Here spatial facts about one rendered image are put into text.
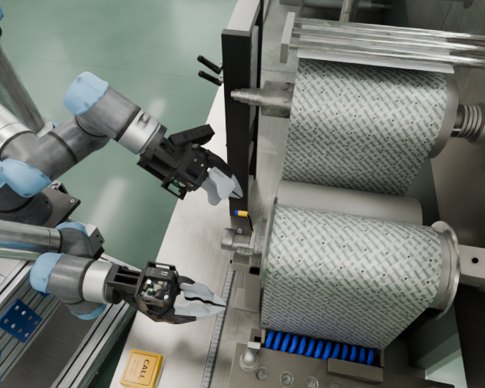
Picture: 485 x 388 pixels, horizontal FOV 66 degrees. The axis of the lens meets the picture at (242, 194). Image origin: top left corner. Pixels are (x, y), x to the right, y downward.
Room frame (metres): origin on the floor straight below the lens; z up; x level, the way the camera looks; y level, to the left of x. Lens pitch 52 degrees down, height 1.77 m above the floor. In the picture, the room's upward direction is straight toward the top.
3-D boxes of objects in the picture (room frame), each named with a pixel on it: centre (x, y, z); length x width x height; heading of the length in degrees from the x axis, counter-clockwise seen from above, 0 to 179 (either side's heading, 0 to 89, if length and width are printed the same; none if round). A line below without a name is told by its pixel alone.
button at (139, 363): (0.19, 0.21, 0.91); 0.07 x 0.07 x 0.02; 79
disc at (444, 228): (0.26, -0.29, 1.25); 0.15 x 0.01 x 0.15; 169
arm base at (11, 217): (0.66, 0.66, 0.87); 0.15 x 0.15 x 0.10
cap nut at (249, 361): (0.18, -0.01, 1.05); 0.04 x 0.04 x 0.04
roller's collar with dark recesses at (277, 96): (0.56, -0.07, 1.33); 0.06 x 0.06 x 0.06; 79
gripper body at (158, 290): (0.29, 0.18, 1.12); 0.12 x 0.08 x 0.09; 79
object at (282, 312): (0.22, -0.15, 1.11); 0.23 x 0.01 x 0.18; 79
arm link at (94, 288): (0.30, 0.26, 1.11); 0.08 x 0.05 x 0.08; 169
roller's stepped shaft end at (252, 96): (0.57, -0.01, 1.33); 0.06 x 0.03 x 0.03; 79
